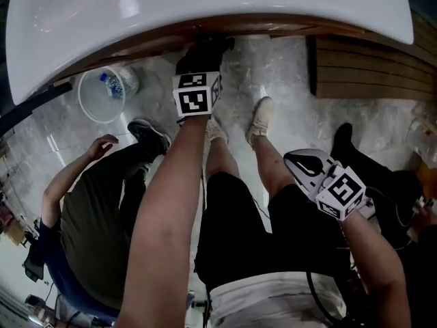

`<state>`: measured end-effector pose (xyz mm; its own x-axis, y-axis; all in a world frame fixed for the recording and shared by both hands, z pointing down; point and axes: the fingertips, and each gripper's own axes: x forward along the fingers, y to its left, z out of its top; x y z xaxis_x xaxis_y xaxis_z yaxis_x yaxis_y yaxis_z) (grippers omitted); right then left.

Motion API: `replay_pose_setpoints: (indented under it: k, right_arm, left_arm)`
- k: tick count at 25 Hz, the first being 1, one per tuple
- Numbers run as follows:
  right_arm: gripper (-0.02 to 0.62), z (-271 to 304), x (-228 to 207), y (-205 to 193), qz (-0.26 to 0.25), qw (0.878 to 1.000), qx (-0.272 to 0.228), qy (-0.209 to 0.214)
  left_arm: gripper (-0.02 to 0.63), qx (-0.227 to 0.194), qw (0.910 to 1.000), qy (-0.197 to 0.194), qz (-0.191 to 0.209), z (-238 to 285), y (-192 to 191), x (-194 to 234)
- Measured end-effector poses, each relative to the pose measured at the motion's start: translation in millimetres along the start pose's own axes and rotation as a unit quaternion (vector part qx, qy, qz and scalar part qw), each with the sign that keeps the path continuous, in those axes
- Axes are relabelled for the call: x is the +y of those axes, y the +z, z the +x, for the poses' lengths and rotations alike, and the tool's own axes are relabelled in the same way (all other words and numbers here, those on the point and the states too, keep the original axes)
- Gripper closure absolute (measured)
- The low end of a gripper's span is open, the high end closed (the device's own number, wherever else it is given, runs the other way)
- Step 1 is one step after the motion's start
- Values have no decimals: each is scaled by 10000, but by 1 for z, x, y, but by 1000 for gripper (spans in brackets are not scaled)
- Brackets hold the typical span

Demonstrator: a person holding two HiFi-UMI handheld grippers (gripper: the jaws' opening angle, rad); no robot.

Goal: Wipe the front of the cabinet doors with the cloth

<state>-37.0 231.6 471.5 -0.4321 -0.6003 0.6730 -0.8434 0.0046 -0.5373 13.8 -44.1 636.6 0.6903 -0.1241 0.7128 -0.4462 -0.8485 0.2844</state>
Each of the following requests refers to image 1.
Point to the person's right leg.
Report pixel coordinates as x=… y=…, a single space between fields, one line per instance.
x=273 y=169

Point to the person's left leg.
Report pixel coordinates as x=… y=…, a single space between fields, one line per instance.
x=222 y=159

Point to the person's leg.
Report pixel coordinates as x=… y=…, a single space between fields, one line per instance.
x=222 y=159
x=273 y=169

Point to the brown wooden cabinet doors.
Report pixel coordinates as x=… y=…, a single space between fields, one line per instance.
x=143 y=51

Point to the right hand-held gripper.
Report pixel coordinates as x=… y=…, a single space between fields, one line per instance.
x=341 y=190

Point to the person's beige shoe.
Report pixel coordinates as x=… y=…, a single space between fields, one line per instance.
x=261 y=120
x=216 y=132

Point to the person's right beige shoe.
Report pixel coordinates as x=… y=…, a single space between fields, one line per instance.
x=261 y=120

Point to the person's black shorts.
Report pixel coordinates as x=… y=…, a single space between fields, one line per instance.
x=239 y=234

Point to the brown slatted wooden panel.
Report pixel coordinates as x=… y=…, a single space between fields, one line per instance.
x=368 y=70

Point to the person's white shirt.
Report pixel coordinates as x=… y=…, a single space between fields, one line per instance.
x=266 y=299

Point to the person's left beige shoe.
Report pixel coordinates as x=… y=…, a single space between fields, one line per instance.
x=216 y=132

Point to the dark cloth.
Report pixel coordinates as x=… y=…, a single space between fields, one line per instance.
x=205 y=55

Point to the clear plastic bag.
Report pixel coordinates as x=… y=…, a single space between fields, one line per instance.
x=423 y=132

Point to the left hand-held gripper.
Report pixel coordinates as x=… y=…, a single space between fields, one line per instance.
x=193 y=96

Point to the translucent white waste bin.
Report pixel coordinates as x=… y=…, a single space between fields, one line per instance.
x=99 y=104

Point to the person's right forearm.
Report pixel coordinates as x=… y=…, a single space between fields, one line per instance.
x=375 y=268

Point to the person's left forearm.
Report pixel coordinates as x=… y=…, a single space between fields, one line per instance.
x=164 y=217

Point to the clear plastic bottle blue cap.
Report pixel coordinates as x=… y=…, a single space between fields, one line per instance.
x=112 y=84

